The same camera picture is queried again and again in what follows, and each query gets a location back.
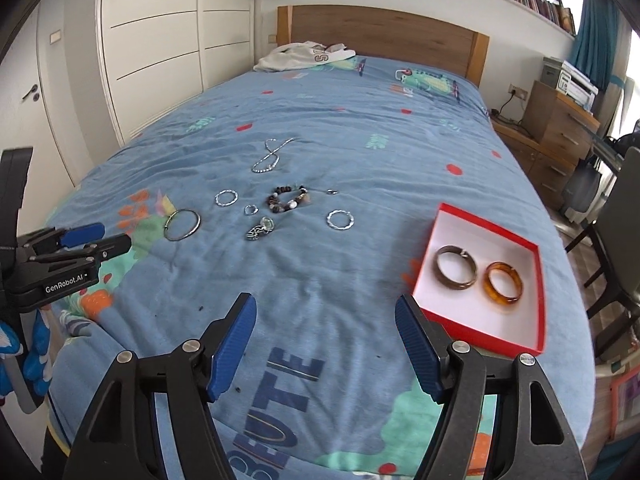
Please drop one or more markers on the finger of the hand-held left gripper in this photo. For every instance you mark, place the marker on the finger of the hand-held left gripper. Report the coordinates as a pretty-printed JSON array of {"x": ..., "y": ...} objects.
[
  {"x": 82, "y": 234},
  {"x": 112, "y": 246}
]

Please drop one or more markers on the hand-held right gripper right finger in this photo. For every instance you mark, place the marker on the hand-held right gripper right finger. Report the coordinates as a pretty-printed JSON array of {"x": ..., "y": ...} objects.
[{"x": 415, "y": 340}]

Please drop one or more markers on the grey storage box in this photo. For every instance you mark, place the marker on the grey storage box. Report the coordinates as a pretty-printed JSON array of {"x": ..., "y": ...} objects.
[{"x": 551, "y": 72}]

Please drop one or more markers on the white door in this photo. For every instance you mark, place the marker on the white door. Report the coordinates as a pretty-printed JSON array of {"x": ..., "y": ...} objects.
[{"x": 45, "y": 125}]

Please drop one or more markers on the light switch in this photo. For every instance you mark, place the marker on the light switch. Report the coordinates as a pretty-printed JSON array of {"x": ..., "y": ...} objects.
[{"x": 55, "y": 36}]

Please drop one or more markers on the person's left hand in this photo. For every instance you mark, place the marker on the person's left hand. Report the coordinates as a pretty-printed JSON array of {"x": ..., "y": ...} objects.
[{"x": 35, "y": 370}]

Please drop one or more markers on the wooden drawer chest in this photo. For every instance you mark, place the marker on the wooden drawer chest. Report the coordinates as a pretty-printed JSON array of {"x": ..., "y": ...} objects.
[{"x": 560, "y": 135}]

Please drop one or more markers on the wooden headboard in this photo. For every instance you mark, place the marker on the wooden headboard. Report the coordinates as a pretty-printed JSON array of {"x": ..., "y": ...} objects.
[{"x": 380, "y": 27}]

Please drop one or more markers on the red cardboard box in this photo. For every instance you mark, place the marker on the red cardboard box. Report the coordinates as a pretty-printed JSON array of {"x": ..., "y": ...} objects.
[{"x": 500, "y": 320}]

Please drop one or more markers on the grey bag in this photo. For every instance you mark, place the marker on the grey bag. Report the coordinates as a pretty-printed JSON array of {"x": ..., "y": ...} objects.
[{"x": 580, "y": 185}]

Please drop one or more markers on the wall socket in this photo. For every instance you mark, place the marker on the wall socket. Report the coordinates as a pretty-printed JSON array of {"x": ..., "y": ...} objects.
[{"x": 518, "y": 92}]

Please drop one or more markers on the white wardrobe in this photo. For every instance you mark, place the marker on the white wardrobe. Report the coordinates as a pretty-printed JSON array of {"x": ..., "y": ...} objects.
[{"x": 165, "y": 35}]

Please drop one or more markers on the teal curtain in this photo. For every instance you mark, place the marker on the teal curtain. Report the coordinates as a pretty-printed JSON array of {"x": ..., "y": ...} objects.
[{"x": 595, "y": 40}]

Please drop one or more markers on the amber bangle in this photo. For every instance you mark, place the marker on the amber bangle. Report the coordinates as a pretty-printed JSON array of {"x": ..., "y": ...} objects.
[{"x": 490, "y": 292}]

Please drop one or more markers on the white printer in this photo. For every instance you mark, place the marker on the white printer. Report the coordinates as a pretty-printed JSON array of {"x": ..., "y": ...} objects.
[{"x": 577, "y": 85}]

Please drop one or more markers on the white garment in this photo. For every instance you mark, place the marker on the white garment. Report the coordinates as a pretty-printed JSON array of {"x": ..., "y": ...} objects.
[{"x": 295, "y": 58}]

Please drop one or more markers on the low wooden nightstand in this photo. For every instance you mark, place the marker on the low wooden nightstand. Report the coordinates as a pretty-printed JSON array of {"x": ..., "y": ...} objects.
[{"x": 515, "y": 140}]

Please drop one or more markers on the brown grey bangle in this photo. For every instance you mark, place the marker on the brown grey bangle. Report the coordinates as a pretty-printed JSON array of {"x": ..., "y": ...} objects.
[{"x": 442, "y": 271}]

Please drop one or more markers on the blue printed blanket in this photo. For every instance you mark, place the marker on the blue printed blanket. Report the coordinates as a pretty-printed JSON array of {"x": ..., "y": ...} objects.
[{"x": 325, "y": 135}]

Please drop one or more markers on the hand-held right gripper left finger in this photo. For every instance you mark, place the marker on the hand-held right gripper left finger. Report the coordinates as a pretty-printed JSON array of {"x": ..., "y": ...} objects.
[{"x": 235, "y": 340}]

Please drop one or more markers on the dark office chair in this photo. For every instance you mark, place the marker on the dark office chair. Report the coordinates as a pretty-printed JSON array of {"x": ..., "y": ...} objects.
[{"x": 620, "y": 220}]

